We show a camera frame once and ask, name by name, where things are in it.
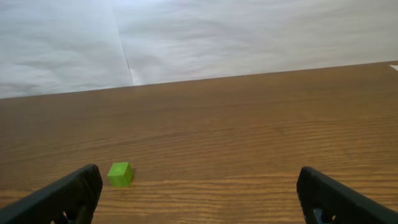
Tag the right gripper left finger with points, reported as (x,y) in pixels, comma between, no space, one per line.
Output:
(62,199)

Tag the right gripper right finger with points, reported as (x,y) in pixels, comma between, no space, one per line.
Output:
(326,202)

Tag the green cube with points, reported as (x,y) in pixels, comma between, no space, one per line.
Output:
(119,175)

